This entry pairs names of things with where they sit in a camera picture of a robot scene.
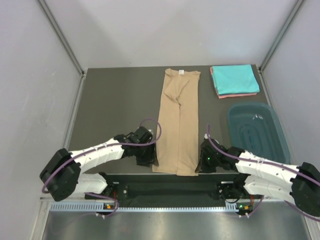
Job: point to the folded turquoise t shirt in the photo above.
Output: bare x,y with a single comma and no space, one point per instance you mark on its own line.
235,78

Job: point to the teal plastic bin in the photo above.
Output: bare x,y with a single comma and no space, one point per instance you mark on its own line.
255,126

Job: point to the left aluminium corner post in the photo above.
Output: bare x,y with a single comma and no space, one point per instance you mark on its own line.
60,35

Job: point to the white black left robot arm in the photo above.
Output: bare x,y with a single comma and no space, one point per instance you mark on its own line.
66,175

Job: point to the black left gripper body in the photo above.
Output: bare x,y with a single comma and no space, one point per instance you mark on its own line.
145,154

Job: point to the grey slotted cable duct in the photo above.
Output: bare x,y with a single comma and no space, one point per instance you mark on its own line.
104,207

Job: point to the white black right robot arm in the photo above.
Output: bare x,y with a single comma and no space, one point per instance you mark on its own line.
296,185

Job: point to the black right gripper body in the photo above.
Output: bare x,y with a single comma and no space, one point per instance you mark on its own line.
208,164

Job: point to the aluminium corner post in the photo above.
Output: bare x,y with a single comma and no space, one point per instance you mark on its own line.
60,35
282,32

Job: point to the beige t shirt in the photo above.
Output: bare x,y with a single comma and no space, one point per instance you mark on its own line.
177,149

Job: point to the right aluminium corner post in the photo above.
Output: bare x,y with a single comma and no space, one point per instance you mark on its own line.
282,32

